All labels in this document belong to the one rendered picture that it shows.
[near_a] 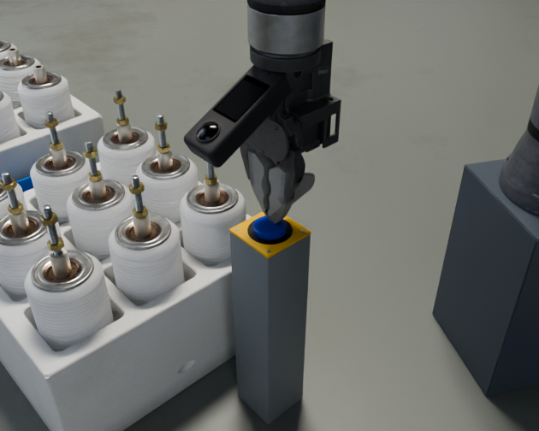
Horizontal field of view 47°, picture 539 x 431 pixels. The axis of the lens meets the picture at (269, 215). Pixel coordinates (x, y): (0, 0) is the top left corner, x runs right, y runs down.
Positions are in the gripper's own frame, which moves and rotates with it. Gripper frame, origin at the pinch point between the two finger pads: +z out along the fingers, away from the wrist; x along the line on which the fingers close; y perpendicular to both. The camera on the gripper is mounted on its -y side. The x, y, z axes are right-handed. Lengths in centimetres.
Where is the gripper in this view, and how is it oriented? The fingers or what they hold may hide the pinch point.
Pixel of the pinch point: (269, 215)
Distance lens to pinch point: 73.3
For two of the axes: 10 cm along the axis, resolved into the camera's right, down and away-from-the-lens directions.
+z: 0.0, 8.1, 5.9
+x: -6.7, -4.4, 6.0
